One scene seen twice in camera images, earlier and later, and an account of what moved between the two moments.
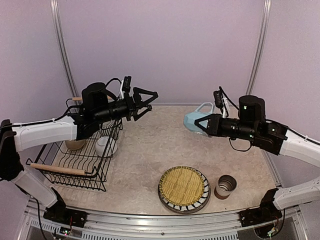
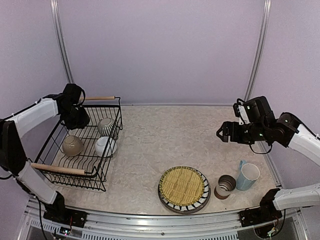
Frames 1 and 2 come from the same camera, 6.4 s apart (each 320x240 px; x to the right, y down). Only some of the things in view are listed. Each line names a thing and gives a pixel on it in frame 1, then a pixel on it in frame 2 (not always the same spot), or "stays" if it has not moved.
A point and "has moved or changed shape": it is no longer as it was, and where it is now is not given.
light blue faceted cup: [190, 117] to [249, 173]
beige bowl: [75, 144] has moved or changed shape
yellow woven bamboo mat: [181, 185] stays
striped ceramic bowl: [107, 128] stays
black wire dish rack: [81, 164] stays
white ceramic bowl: [105, 146] stays
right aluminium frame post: [266, 20] stays
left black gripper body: [115, 112] to [74, 119]
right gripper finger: [204, 129] to [224, 138]
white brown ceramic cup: [226, 184] stays
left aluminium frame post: [63, 47] stays
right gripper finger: [206, 117] to [222, 128]
